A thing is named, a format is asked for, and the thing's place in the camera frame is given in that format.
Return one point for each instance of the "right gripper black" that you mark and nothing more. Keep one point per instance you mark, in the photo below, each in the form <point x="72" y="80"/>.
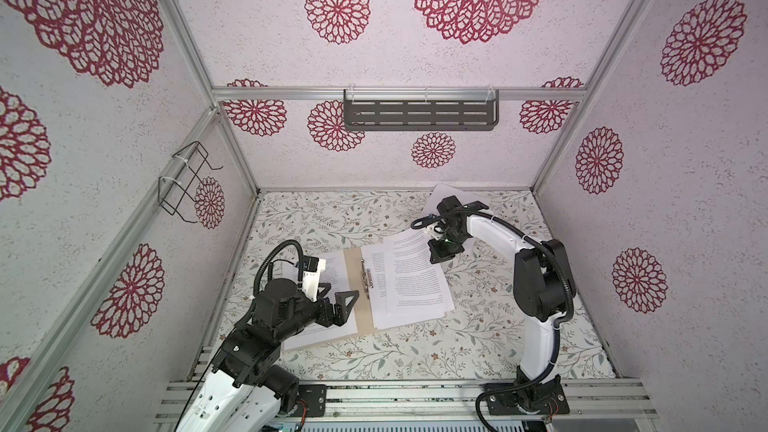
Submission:
<point x="436" y="255"/>

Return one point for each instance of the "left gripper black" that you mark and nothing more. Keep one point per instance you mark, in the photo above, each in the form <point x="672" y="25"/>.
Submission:
<point x="341" y="313"/>

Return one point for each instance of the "beige file folder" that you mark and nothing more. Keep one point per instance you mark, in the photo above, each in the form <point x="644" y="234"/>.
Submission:
<point x="343" y="272"/>

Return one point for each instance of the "printed paper sheet back wall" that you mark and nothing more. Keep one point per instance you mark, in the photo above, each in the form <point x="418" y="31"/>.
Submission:
<point x="442" y="191"/>

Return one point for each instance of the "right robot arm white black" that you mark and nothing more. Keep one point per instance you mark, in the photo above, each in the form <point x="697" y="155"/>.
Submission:
<point x="542" y="281"/>

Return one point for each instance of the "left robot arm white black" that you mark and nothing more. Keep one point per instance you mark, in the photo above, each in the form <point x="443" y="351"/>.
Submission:
<point x="244" y="388"/>

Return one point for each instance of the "chrome folder clip mechanism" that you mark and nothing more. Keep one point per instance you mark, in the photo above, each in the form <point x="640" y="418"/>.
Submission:
<point x="366" y="277"/>

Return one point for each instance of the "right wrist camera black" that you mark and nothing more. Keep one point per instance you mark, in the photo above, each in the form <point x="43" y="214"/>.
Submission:
<point x="449" y="206"/>

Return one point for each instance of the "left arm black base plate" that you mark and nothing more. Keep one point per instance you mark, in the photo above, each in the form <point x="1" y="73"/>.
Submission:
<point x="305" y="400"/>

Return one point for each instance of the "grey metal wall shelf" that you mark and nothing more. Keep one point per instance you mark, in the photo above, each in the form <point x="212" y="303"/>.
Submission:
<point x="419" y="115"/>

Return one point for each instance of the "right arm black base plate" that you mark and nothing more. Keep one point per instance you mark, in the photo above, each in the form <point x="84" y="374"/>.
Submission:
<point x="546" y="398"/>

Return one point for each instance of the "black wire wall rack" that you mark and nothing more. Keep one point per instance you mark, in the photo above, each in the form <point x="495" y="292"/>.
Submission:
<point x="191" y="194"/>

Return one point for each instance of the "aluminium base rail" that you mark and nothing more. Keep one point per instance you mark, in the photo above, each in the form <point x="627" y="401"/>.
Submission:
<point x="455" y="400"/>

